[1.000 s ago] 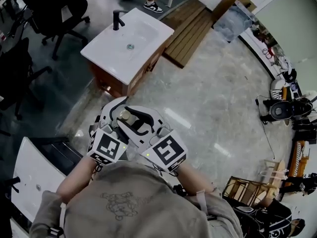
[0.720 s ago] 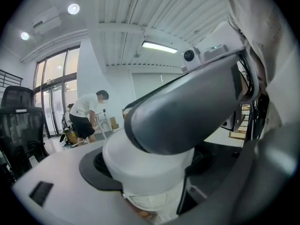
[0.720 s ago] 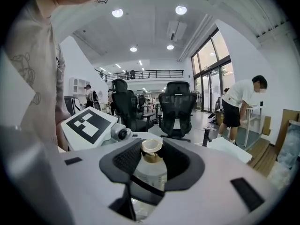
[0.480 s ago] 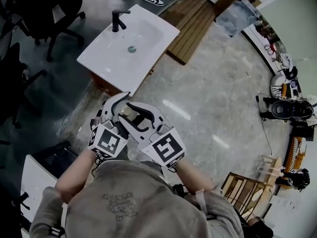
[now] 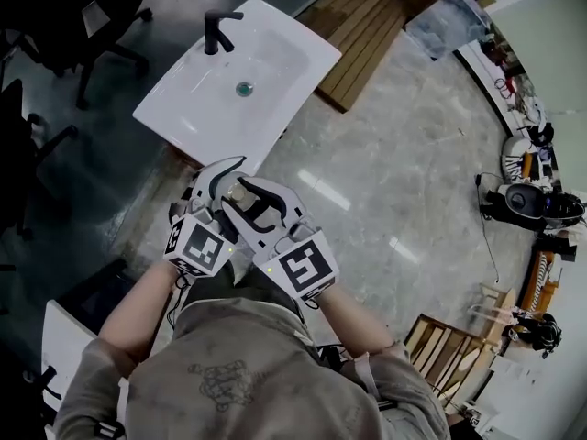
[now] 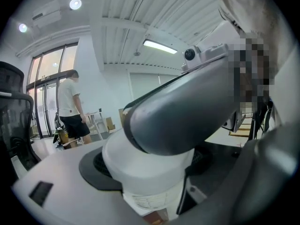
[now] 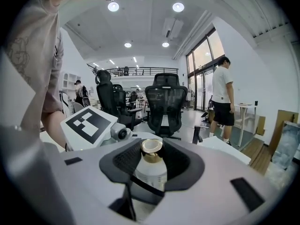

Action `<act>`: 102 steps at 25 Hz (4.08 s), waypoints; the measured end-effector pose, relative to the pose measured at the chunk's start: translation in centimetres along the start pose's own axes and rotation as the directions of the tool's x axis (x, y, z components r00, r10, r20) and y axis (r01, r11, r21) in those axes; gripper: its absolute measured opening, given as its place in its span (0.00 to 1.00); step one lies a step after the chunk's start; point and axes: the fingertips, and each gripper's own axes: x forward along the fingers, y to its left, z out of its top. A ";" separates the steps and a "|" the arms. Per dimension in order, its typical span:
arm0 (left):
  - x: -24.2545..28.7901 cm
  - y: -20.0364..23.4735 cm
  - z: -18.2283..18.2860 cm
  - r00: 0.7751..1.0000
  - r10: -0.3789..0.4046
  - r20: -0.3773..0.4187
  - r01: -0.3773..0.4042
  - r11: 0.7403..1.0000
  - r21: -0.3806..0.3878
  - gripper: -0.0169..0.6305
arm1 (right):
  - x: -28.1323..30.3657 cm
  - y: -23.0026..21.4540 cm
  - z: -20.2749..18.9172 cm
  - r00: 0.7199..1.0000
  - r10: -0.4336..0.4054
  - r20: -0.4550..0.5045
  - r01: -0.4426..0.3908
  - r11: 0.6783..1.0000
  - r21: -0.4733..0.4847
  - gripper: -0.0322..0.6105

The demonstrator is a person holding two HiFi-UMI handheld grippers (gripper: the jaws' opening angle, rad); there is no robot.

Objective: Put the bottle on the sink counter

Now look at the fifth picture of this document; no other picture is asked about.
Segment person's left forearm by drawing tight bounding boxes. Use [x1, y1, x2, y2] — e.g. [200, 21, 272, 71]
[98, 261, 184, 378]

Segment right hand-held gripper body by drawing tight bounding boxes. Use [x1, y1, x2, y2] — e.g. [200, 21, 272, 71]
[251, 215, 340, 302]

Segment black floor cable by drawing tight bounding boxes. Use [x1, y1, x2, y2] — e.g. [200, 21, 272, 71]
[475, 174, 502, 284]

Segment person's dark shorts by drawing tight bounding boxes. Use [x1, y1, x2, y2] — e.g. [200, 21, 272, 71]
[190, 254, 299, 312]

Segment black office chair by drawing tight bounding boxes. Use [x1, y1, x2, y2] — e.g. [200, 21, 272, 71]
[0, 0, 155, 112]
[0, 78, 79, 242]

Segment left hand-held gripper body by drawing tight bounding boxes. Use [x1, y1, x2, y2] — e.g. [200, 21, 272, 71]
[162, 189, 238, 278]

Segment black round device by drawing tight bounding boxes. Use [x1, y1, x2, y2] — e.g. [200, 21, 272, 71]
[481, 181, 587, 234]

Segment stack of wooden frames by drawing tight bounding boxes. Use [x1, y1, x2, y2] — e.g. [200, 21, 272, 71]
[405, 313, 499, 405]

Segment black washbasin stand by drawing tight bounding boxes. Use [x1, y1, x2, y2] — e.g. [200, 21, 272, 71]
[54, 257, 129, 338]

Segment white striped bag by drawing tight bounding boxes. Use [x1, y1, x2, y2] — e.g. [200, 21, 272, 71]
[502, 136, 533, 181]

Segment white low ledge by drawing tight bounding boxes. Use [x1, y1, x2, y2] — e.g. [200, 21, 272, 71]
[456, 43, 515, 137]

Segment clear plastic storage bin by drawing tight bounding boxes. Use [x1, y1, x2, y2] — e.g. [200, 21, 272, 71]
[405, 0, 490, 61]

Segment person's right forearm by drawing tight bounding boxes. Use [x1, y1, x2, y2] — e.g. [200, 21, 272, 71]
[316, 286, 395, 361]

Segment brown slatted wooden platform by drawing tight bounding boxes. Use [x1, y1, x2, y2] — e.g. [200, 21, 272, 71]
[293, 0, 409, 114]

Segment black washbasin faucet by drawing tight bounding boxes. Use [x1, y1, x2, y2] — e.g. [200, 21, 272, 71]
[22, 365, 63, 401]

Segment white shoulder strap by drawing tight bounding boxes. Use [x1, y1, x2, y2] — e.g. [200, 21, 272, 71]
[361, 355, 396, 412]

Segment white sink basin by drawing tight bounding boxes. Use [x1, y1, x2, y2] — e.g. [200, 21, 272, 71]
[132, 0, 343, 176]

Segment white washbasin on black stand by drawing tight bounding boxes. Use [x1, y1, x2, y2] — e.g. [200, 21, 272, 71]
[40, 300, 134, 430]

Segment person's grey t-shirt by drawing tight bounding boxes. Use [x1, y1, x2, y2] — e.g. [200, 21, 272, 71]
[54, 298, 450, 440]

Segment small clear plastic vial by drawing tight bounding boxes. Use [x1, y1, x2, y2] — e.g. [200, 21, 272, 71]
[227, 181, 265, 222]

